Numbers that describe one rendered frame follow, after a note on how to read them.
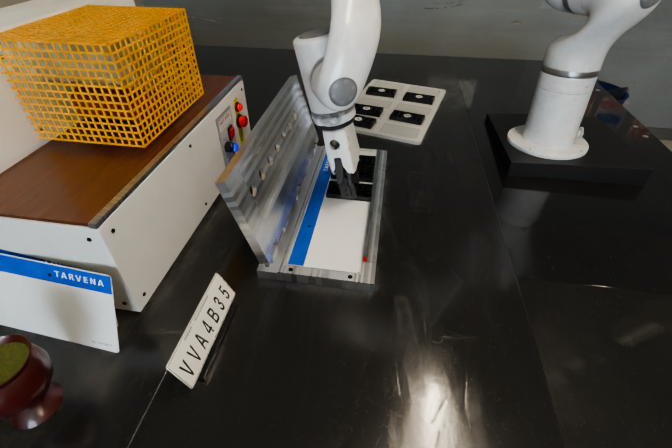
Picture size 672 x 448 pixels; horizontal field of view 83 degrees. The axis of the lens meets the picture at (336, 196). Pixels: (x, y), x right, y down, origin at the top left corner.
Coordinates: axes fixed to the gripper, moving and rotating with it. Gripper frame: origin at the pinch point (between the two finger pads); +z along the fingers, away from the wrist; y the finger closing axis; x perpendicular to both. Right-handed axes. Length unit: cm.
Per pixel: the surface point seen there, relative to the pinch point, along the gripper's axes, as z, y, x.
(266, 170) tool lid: -11.7, -10.4, 12.4
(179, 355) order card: -4.3, -43.2, 16.8
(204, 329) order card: -2.4, -38.0, 16.4
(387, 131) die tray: 5.0, 32.1, -6.0
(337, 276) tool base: 2.6, -24.0, -0.5
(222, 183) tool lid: -18.8, -24.6, 12.4
